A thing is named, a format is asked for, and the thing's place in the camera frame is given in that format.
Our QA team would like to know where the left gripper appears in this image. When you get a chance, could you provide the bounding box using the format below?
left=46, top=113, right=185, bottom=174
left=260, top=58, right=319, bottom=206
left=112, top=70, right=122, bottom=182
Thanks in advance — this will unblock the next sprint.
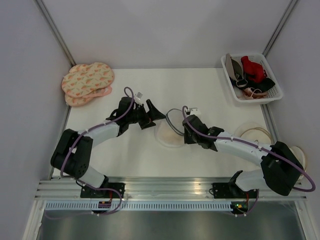
left=127, top=100, right=166, bottom=130

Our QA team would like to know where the white mesh laundry bag blue zipper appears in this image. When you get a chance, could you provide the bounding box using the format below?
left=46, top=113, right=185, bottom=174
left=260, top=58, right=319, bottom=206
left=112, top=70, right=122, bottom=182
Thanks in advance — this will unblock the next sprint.
left=154, top=108, right=185, bottom=148

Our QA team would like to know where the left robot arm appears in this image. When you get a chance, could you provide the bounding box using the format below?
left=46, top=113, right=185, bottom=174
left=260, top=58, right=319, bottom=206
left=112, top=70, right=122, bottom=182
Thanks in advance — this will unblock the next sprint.
left=50, top=96, right=166, bottom=199

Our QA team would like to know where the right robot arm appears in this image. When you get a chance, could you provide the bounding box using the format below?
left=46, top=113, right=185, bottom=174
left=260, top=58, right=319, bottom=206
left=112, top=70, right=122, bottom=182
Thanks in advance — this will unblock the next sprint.
left=182, top=115, right=303, bottom=198

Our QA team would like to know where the floral laundry bag bottom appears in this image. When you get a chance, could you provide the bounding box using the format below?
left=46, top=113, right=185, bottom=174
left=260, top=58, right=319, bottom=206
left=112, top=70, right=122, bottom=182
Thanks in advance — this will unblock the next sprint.
left=64, top=86, right=113, bottom=107

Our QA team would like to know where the floral laundry bag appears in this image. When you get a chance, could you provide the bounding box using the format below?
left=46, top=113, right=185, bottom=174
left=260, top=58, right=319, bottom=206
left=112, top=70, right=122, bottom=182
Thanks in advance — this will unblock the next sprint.
left=61, top=62, right=115, bottom=99
left=64, top=86, right=113, bottom=107

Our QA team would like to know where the floral laundry bag top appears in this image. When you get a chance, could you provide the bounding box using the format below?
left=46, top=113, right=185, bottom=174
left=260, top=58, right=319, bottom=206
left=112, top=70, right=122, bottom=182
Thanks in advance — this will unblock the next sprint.
left=61, top=62, right=115, bottom=99

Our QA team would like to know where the beige grey bra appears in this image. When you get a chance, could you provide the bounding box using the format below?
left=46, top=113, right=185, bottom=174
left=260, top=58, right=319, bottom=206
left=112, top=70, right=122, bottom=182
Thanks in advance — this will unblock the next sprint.
left=224, top=53, right=244, bottom=82

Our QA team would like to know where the red bra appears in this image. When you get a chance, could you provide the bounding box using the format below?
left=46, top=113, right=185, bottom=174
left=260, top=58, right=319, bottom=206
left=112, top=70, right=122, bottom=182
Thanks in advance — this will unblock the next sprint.
left=240, top=56, right=267, bottom=83

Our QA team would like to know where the cream laundry bag right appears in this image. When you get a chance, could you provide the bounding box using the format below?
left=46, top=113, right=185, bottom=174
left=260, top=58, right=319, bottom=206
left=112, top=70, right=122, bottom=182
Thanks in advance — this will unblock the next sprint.
left=289, top=146, right=307, bottom=171

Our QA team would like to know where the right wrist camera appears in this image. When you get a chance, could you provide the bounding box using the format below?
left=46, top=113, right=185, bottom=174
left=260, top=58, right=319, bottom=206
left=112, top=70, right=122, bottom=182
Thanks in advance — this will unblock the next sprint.
left=186, top=107, right=201, bottom=117

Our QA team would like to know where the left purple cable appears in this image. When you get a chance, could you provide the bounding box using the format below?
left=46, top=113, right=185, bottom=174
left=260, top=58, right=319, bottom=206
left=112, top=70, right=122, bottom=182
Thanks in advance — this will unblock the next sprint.
left=60, top=86, right=137, bottom=188

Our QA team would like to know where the purple cable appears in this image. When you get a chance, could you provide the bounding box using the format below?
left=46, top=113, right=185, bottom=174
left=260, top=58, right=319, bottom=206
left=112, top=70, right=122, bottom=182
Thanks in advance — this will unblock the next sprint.
left=60, top=86, right=137, bottom=188
left=181, top=105, right=316, bottom=193

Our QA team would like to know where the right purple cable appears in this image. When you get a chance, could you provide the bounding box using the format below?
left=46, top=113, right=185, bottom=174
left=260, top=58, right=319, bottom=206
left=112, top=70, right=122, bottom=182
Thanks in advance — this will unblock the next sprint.
left=181, top=105, right=316, bottom=193

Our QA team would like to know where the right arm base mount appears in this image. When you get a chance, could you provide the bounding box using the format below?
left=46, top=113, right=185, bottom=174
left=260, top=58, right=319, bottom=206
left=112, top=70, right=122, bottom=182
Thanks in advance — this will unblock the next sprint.
left=210, top=182, right=258, bottom=200

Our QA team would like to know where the white slotted cable duct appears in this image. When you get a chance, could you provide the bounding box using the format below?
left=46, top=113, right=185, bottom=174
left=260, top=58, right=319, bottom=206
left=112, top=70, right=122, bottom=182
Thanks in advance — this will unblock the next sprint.
left=45, top=200, right=232, bottom=212

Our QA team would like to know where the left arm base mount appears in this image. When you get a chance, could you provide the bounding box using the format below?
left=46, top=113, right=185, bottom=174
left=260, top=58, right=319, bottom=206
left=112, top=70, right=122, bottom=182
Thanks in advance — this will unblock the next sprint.
left=80, top=182, right=125, bottom=199

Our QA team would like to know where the aluminium mounting rail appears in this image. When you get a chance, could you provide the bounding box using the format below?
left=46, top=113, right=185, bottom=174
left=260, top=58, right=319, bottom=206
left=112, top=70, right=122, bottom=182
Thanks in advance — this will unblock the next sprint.
left=34, top=176, right=308, bottom=201

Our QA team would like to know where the left aluminium frame post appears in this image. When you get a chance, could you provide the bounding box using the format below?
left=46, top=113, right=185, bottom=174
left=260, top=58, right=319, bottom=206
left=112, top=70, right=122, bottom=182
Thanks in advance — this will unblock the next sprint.
left=34, top=0, right=76, bottom=67

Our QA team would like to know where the aluminium frame post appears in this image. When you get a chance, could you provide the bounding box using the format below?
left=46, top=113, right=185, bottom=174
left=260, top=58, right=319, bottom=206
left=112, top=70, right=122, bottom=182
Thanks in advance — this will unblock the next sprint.
left=34, top=0, right=76, bottom=67
left=262, top=0, right=300, bottom=57

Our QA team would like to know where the right aluminium frame post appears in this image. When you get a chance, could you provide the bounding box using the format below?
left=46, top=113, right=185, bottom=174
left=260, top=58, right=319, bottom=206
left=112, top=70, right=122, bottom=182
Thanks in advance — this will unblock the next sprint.
left=262, top=0, right=300, bottom=57

